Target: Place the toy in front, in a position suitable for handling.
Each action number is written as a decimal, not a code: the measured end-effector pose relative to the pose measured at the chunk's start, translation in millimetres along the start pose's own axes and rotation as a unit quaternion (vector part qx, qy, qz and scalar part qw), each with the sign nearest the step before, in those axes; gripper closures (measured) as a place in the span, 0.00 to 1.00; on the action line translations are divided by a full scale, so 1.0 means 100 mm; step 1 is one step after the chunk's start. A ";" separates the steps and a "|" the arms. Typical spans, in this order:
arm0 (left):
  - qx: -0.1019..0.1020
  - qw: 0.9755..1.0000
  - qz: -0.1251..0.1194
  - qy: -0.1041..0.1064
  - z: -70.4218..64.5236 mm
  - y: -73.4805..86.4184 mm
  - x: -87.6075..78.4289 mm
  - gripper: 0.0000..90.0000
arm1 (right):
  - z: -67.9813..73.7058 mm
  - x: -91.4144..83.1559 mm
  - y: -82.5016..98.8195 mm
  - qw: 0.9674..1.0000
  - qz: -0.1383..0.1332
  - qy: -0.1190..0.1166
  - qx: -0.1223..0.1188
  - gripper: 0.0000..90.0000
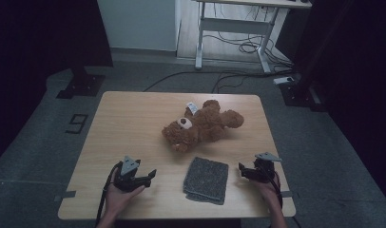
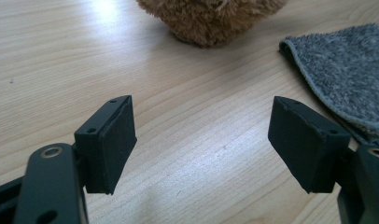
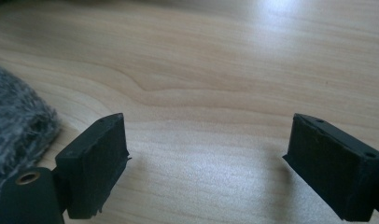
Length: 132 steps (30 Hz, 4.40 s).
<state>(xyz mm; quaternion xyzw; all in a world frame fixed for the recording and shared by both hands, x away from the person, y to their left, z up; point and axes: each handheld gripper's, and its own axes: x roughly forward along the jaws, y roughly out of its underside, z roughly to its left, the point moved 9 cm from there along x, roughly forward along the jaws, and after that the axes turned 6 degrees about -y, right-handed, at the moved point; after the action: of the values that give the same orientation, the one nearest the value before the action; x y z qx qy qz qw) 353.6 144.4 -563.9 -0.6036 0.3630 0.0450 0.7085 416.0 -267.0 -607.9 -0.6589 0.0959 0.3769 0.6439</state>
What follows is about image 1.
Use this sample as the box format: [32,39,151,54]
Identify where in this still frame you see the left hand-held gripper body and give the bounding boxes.
[113,155,145,193]

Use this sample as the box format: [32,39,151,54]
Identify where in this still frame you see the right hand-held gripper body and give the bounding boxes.
[249,151,282,184]

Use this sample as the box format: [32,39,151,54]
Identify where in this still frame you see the grey cloth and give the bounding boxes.
[183,156,230,206]

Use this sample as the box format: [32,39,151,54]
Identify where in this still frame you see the brown teddy bear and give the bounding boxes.
[161,99,245,153]

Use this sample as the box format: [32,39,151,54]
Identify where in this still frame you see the person's left hand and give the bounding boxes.
[103,181,147,217]

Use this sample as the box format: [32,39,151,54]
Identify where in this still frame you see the person's right hand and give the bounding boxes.
[255,175,282,209]

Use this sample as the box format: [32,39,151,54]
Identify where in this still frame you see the black stand base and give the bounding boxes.
[56,66,106,100]
[279,79,329,113]

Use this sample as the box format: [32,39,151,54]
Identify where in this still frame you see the white power strip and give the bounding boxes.
[273,76,296,86]

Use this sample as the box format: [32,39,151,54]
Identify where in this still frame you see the dark curtain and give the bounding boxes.
[289,0,386,210]
[0,0,114,167]

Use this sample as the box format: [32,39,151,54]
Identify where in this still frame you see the white partition panel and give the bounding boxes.
[96,0,182,52]

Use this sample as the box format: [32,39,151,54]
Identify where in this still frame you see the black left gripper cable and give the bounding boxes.
[94,161,124,228]

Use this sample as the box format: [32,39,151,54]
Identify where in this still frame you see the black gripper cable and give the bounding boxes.
[94,161,124,228]
[262,169,301,228]

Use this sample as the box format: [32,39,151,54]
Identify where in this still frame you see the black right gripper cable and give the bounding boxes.
[262,169,301,228]

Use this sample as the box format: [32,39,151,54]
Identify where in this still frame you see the long black floor cable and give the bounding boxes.
[143,69,294,93]

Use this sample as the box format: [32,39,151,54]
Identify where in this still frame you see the tangled black cables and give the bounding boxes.
[203,3,294,69]

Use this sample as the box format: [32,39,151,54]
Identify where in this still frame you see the white desk frame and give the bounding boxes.
[194,0,313,74]

